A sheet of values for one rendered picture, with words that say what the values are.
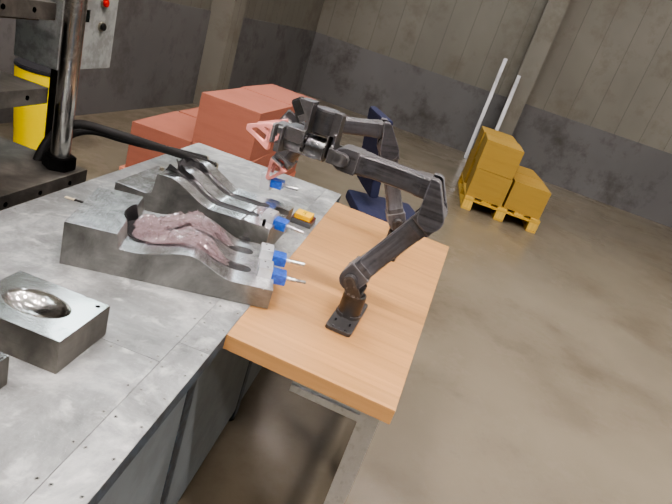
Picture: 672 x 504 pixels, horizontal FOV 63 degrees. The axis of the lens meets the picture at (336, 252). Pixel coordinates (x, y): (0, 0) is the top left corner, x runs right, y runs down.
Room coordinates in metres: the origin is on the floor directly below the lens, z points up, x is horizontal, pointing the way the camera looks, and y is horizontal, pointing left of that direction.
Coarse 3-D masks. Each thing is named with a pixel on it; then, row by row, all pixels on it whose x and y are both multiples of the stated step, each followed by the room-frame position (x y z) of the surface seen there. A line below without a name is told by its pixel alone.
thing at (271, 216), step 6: (270, 210) 1.57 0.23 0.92; (264, 216) 1.54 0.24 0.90; (270, 216) 1.54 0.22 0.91; (276, 216) 1.57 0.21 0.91; (270, 222) 1.54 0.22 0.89; (276, 222) 1.54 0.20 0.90; (282, 222) 1.54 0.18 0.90; (288, 222) 1.57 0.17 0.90; (276, 228) 1.54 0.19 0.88; (282, 228) 1.54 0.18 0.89; (288, 228) 1.55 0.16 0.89; (294, 228) 1.55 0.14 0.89
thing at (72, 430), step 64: (64, 192) 1.48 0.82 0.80; (256, 192) 2.03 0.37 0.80; (320, 192) 2.30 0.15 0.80; (0, 256) 1.05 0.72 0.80; (128, 320) 0.98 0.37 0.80; (192, 320) 1.05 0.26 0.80; (64, 384) 0.74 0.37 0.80; (128, 384) 0.79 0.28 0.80; (0, 448) 0.58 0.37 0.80; (64, 448) 0.62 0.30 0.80; (128, 448) 0.66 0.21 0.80
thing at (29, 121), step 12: (24, 60) 3.67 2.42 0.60; (24, 72) 3.53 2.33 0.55; (36, 72) 3.53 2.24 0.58; (48, 72) 3.57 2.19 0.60; (48, 84) 3.57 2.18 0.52; (24, 108) 3.54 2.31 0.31; (36, 108) 3.55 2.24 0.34; (24, 120) 3.55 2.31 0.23; (36, 120) 3.56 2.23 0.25; (24, 132) 3.55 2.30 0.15; (36, 132) 3.56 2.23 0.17; (24, 144) 3.55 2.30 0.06; (36, 144) 3.57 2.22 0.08
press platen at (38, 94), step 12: (0, 72) 1.64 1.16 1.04; (0, 84) 1.52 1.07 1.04; (12, 84) 1.56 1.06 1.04; (24, 84) 1.60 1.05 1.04; (36, 84) 1.64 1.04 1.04; (0, 96) 1.45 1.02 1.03; (12, 96) 1.50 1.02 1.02; (24, 96) 1.55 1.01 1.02; (36, 96) 1.60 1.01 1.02; (0, 108) 1.46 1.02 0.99
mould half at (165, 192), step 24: (192, 168) 1.66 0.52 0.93; (216, 168) 1.77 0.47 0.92; (144, 192) 1.53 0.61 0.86; (168, 192) 1.52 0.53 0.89; (192, 192) 1.53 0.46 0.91; (216, 192) 1.64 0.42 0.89; (240, 192) 1.74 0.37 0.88; (216, 216) 1.51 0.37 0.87; (240, 216) 1.52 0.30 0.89; (288, 216) 1.70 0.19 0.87; (264, 240) 1.49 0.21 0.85
